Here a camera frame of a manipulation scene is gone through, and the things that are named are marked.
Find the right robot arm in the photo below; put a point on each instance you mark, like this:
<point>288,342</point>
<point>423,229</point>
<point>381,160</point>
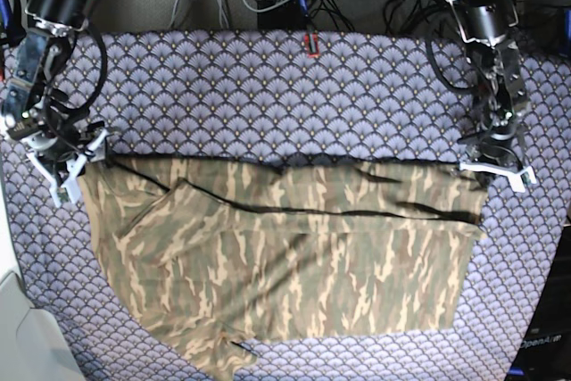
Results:
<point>37,113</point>

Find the red table clamp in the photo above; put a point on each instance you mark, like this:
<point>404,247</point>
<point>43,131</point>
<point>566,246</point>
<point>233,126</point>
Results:
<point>311,44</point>

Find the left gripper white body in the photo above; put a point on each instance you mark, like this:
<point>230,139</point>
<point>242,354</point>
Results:
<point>492,153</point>

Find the camouflage T-shirt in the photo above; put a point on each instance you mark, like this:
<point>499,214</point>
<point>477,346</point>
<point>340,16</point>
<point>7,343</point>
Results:
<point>206,255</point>

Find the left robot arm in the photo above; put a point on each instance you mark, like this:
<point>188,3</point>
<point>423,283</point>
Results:
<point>486,29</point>

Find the purple fan-pattern tablecloth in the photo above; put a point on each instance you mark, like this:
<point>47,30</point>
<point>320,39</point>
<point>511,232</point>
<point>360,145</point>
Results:
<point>258,98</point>

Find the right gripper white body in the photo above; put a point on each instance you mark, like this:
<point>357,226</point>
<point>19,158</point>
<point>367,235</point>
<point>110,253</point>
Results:
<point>61,166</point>

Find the black OpenArm box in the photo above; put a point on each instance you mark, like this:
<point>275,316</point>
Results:
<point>545,351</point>

